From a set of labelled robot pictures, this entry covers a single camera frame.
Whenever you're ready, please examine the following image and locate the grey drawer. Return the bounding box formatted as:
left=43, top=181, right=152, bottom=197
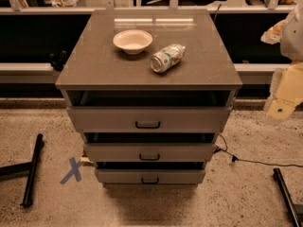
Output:
left=84, top=143, right=215, bottom=163
left=95, top=169, right=205, bottom=184
left=67, top=106, right=230, bottom=133

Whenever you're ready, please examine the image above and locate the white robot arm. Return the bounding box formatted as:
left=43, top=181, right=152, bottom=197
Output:
left=261, top=4, right=303, bottom=124

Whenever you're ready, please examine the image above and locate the grey drawer cabinet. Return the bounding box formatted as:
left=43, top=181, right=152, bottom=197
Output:
left=55, top=9, right=243, bottom=188

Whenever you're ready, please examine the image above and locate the grey bottom drawer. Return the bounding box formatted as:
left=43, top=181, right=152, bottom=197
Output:
left=95, top=169, right=205, bottom=184

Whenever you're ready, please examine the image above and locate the grey top drawer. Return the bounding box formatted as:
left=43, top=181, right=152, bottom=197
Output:
left=67, top=106, right=230, bottom=133

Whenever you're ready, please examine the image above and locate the black stand leg right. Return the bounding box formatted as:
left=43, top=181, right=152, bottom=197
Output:
left=274, top=168, right=303, bottom=227

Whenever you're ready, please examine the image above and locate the black stand leg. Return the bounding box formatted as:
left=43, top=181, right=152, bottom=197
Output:
left=0, top=133, right=45, bottom=208
left=274, top=168, right=303, bottom=227

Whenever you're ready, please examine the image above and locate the crushed drink can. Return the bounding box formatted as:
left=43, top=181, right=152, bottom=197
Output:
left=150, top=44, right=186, bottom=73

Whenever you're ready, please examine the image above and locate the white paper bowl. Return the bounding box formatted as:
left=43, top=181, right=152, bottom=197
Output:
left=113, top=29, right=152, bottom=55

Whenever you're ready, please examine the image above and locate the blue tape cross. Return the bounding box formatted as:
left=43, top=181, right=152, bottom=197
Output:
left=60, top=158, right=82, bottom=184

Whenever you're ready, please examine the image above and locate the black stand leg left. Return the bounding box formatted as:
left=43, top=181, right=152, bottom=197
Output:
left=0, top=133, right=45, bottom=208

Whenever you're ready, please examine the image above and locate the black floor cable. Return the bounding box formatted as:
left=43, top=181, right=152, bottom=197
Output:
left=214, top=133, right=303, bottom=168

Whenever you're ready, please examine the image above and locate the black clamp on rail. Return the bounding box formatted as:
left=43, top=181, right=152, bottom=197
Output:
left=49, top=50, right=67, bottom=71

